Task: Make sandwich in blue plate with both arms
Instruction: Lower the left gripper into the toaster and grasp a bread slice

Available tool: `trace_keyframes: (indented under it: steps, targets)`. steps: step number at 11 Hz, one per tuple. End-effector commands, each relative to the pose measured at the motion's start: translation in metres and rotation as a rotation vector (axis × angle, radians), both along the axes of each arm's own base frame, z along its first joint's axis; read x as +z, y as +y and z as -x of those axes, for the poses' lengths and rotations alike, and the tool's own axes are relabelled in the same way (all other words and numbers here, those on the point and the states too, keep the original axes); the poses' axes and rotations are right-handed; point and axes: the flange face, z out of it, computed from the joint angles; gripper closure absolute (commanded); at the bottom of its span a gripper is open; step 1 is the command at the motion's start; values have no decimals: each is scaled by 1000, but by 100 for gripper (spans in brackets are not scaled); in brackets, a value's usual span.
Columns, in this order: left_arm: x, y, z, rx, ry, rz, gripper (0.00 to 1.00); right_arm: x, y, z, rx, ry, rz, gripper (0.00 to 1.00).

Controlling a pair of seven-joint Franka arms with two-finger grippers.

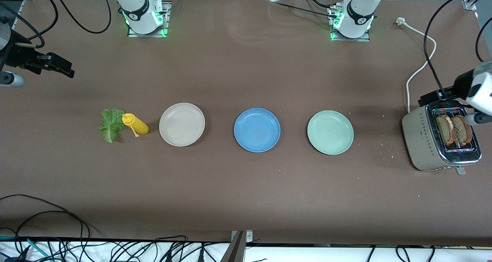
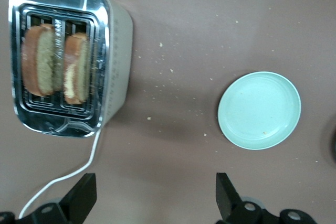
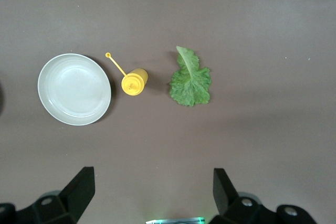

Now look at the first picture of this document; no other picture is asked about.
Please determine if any grey metal bar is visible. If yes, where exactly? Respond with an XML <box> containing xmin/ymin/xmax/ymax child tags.
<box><xmin>220</xmin><ymin>231</ymin><xmax>246</xmax><ymax>262</ymax></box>

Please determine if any beige metal toaster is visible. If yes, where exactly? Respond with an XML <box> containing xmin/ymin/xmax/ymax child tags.
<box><xmin>402</xmin><ymin>99</ymin><xmax>482</xmax><ymax>175</ymax></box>

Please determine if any white toaster power cable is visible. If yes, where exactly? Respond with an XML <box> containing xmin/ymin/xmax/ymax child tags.
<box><xmin>396</xmin><ymin>17</ymin><xmax>437</xmax><ymax>113</ymax></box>

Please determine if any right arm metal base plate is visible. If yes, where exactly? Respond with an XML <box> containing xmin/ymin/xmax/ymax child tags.
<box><xmin>128</xmin><ymin>1</ymin><xmax>171</xmax><ymax>38</ymax></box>

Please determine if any yellow squeeze bottle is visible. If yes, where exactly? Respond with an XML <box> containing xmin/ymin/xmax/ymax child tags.
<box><xmin>122</xmin><ymin>113</ymin><xmax>149</xmax><ymax>137</ymax></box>

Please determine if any mint green round plate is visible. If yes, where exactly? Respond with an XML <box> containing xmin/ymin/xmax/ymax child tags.
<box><xmin>307</xmin><ymin>110</ymin><xmax>354</xmax><ymax>155</ymax></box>

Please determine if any black hanging cable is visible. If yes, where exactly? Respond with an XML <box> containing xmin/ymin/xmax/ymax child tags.
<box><xmin>475</xmin><ymin>18</ymin><xmax>492</xmax><ymax>62</ymax></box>

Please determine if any teal cable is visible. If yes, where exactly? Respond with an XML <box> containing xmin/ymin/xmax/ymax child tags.
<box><xmin>0</xmin><ymin>236</ymin><xmax>52</xmax><ymax>262</ymax></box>

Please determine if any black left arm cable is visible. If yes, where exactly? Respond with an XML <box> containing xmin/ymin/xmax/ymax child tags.
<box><xmin>424</xmin><ymin>0</ymin><xmax>492</xmax><ymax>101</ymax></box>

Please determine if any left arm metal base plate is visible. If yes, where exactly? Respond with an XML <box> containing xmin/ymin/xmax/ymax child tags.
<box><xmin>330</xmin><ymin>5</ymin><xmax>371</xmax><ymax>42</ymax></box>

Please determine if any brown bread slice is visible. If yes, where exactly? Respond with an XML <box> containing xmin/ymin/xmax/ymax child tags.
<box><xmin>435</xmin><ymin>115</ymin><xmax>458</xmax><ymax>146</ymax></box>
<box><xmin>452</xmin><ymin>116</ymin><xmax>473</xmax><ymax>146</ymax></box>

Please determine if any small metal table bracket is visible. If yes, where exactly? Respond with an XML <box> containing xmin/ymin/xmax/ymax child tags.
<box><xmin>231</xmin><ymin>230</ymin><xmax>253</xmax><ymax>244</ymax></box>

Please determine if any black left base cable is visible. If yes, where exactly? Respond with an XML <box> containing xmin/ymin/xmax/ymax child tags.
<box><xmin>269</xmin><ymin>0</ymin><xmax>339</xmax><ymax>18</ymax></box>

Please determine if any beige round plate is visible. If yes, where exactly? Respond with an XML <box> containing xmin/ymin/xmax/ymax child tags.
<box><xmin>159</xmin><ymin>102</ymin><xmax>206</xmax><ymax>147</ymax></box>

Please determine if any blue round plate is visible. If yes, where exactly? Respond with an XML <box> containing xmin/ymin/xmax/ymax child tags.
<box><xmin>234</xmin><ymin>108</ymin><xmax>281</xmax><ymax>153</ymax></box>

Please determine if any green lettuce leaf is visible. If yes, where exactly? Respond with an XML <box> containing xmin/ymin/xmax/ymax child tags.
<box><xmin>100</xmin><ymin>108</ymin><xmax>126</xmax><ymax>144</ymax></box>

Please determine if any long looped black cable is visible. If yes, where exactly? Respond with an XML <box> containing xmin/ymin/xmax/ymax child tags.
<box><xmin>0</xmin><ymin>195</ymin><xmax>91</xmax><ymax>251</ymax></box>

